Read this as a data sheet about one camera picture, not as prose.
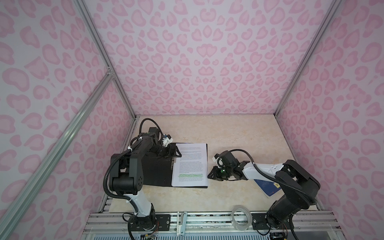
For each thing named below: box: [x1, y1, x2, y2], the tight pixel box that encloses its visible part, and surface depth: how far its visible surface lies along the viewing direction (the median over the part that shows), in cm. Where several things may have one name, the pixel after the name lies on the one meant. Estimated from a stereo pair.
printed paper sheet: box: [171, 143, 209, 187], surface depth 94 cm
